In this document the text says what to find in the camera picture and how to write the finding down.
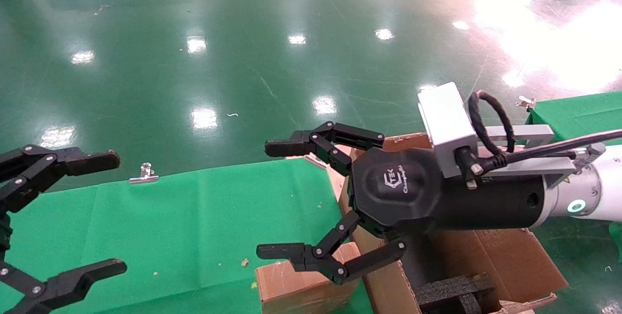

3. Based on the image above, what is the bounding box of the black foam insert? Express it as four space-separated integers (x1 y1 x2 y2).
413 275 496 314

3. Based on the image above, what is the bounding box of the small brown cardboard box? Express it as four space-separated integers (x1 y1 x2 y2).
255 242 363 314

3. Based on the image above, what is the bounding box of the green covered table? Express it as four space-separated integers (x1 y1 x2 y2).
527 91 622 262

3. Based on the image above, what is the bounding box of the large green table cloth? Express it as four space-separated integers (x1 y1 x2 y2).
0 158 375 314

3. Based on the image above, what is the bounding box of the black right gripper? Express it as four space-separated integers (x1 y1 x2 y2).
256 121 547 285

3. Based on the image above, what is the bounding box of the large open cardboard carton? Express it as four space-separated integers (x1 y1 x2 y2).
327 132 569 314

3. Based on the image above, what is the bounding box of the silver camera mounting bracket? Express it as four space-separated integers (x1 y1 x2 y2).
474 124 605 188

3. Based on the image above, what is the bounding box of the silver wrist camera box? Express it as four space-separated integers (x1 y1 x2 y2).
417 82 479 179

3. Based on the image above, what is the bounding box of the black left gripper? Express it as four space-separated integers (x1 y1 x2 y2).
0 145 128 314

